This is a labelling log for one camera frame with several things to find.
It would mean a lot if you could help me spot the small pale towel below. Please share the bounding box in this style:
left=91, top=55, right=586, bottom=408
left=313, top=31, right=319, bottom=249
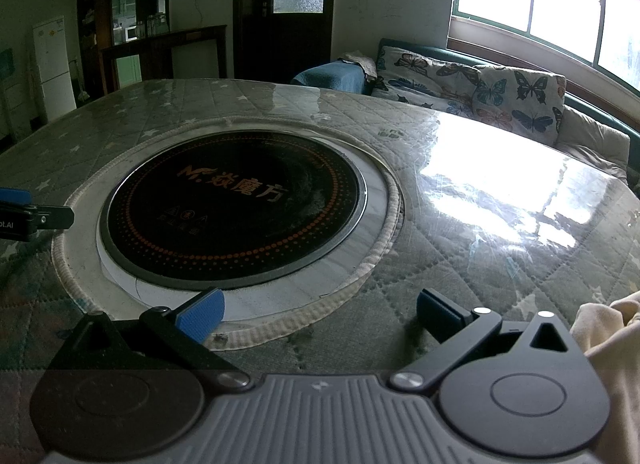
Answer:
left=339, top=49, right=379, bottom=81

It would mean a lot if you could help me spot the dark wooden door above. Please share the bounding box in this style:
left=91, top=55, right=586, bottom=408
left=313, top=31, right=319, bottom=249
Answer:
left=234, top=0, right=337, bottom=86

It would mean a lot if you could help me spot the cream cloth garment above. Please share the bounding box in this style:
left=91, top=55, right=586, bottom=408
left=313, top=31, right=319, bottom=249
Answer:
left=574, top=289, right=640, bottom=464

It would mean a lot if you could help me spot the butterfly print pillow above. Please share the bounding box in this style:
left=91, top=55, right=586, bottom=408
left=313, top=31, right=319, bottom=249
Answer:
left=374, top=45, right=484, bottom=118
left=471, top=68, right=567, bottom=146

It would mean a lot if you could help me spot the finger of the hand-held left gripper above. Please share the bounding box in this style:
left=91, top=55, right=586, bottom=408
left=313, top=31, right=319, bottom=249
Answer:
left=0, top=187, right=31, bottom=209
left=34, top=204, right=76, bottom=231

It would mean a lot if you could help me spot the plain beige pillow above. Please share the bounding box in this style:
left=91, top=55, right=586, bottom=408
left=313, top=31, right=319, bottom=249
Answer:
left=554, top=105, right=632, bottom=171

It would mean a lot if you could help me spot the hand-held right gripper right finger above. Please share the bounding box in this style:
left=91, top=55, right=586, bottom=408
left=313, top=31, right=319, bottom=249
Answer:
left=389, top=287, right=587, bottom=392

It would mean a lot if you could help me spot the round black induction cooktop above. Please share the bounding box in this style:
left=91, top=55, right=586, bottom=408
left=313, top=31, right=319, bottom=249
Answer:
left=98, top=132, right=366, bottom=291

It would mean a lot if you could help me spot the teal sofa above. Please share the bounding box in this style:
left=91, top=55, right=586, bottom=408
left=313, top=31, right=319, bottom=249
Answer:
left=291, top=38, right=640, bottom=195

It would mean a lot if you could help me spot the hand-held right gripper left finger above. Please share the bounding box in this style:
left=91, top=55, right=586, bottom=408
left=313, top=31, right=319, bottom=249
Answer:
left=55, top=287, right=253, bottom=392

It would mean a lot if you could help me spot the dark wooden console table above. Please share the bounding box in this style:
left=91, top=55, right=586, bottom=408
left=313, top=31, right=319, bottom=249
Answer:
left=101, top=24, right=229, bottom=91

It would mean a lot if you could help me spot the white refrigerator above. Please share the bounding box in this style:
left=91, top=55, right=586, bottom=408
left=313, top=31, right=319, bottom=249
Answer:
left=31, top=15, right=78, bottom=113

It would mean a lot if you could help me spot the blue quilted sofa throw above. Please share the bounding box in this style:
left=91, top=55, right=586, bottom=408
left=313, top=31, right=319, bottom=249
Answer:
left=291, top=62, right=369, bottom=95

